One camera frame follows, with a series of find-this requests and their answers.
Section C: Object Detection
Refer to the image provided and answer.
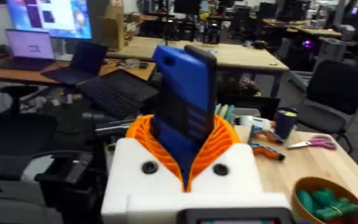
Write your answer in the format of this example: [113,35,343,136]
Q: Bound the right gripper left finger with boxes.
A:
[101,114,186,217]

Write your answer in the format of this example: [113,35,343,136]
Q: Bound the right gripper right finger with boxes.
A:
[186,114,264,196]

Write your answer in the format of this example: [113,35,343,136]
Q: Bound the blue electric screwdriver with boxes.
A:
[150,44,219,187]

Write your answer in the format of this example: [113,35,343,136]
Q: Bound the orange and blue hand tool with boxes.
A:
[249,142,287,162]
[248,124,285,145]

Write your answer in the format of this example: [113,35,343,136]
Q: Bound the white tape roll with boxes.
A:
[234,115,273,132]

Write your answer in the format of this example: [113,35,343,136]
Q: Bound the dark blue cup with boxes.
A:
[273,107,299,140]

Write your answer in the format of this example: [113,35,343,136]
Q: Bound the black keyboard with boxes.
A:
[77,68,160,121]

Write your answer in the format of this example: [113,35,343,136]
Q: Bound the brown tub with green toys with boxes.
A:
[291,176,358,224]

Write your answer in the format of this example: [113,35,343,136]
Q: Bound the pale wooden table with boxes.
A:
[105,36,290,98]

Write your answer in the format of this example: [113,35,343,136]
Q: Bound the dark open laptop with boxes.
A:
[40,40,109,86]

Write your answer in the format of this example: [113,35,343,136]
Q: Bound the black office chair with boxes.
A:
[293,59,358,155]
[0,84,59,162]

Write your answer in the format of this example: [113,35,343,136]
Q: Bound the brown cardboard box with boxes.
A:
[99,4,126,52]

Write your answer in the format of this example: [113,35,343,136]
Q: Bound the brown wooden desk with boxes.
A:
[0,58,157,87]

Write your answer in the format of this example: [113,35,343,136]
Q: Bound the laptop with purple screen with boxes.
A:
[0,29,57,72]

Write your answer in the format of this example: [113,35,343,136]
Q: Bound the large monitor screen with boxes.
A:
[6,0,93,41]

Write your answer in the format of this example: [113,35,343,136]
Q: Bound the pink handled scissors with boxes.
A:
[287,135,337,151]

